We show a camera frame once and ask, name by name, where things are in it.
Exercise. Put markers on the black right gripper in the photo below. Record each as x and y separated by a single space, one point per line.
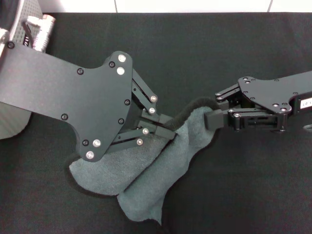
273 92

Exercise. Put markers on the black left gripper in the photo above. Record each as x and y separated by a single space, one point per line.
73 97

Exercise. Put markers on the grey yellow black-edged towel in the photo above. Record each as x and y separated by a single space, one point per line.
146 175

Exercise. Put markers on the black tablecloth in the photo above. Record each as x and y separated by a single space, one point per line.
219 36

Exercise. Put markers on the grey perforated storage box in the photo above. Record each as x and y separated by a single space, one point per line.
14 122

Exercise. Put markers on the black cloth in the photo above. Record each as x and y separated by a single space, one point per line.
6 12

